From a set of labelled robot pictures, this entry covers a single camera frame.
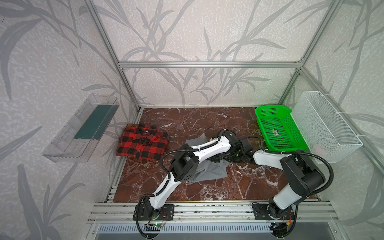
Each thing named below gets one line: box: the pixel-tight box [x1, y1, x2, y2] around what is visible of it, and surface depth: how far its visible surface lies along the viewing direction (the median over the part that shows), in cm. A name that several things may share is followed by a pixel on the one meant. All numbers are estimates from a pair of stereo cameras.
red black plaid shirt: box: [116, 124, 169, 160], surface depth 95 cm
